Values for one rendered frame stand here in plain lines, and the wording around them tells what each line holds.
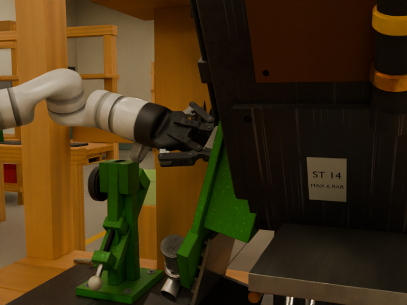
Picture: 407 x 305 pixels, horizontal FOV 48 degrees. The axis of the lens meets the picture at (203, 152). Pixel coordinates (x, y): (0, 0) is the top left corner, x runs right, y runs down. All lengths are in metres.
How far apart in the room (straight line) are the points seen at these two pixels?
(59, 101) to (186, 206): 0.39
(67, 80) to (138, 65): 11.16
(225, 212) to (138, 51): 11.43
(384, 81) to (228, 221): 0.31
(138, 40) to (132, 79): 1.00
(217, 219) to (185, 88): 0.45
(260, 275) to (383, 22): 0.25
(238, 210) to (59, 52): 0.78
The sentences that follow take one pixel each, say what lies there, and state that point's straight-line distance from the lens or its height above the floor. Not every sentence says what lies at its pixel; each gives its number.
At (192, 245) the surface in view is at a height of 1.10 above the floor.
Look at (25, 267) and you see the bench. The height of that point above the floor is 0.88.
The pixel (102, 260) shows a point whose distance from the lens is 0.94.
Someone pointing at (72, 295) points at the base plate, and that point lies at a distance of 1.02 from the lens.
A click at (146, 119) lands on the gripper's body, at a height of 1.26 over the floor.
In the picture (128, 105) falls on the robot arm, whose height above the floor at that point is 1.29.
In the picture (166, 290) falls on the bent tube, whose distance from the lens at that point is 0.75.
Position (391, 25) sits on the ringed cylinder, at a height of 1.36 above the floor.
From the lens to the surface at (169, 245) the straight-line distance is 0.68.
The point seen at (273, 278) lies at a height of 1.13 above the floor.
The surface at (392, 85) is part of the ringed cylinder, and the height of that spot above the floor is 1.31.
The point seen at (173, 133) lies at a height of 1.24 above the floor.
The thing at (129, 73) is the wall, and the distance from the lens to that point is 12.12.
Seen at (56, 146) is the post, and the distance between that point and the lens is 1.25.
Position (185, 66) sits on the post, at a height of 1.37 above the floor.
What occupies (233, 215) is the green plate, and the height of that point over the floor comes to 1.14.
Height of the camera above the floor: 1.30
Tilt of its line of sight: 6 degrees down
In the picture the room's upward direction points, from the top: straight up
